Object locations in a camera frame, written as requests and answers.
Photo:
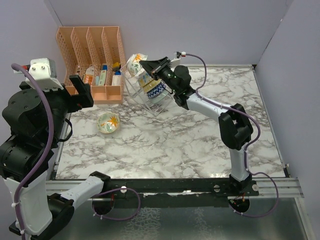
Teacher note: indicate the peach plastic desk organizer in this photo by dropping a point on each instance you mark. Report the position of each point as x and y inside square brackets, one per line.
[100, 46]

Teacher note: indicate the yellow blue sun bowl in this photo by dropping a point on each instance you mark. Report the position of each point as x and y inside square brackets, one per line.
[151, 85]

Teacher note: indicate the plain teal bowl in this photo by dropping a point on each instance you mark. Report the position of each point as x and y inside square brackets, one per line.
[158, 98]

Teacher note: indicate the red patterned bowl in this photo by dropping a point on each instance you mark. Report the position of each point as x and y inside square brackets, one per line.
[157, 90]

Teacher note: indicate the floral orange green bowl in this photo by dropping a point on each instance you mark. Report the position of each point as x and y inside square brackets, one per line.
[133, 63]
[108, 122]

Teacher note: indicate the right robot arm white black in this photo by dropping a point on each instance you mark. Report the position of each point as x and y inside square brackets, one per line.
[234, 126]

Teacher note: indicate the green white box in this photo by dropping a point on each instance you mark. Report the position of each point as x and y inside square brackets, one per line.
[102, 77]

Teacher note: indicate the white wire dish rack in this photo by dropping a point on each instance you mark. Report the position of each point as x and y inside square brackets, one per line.
[137, 95]

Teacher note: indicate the white card box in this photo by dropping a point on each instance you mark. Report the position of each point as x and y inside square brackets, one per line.
[116, 80]

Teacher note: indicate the blue orange ornate bowl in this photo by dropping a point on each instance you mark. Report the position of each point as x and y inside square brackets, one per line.
[144, 79]

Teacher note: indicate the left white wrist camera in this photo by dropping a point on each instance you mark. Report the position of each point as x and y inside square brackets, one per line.
[43, 70]

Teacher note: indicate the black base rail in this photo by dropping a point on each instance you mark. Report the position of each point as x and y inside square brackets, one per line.
[174, 192]

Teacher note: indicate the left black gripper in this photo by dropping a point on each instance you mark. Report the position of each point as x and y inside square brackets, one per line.
[84, 98]

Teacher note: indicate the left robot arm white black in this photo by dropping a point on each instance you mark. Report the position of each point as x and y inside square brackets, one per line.
[42, 215]

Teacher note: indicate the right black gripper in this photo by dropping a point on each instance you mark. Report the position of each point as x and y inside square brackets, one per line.
[154, 66]

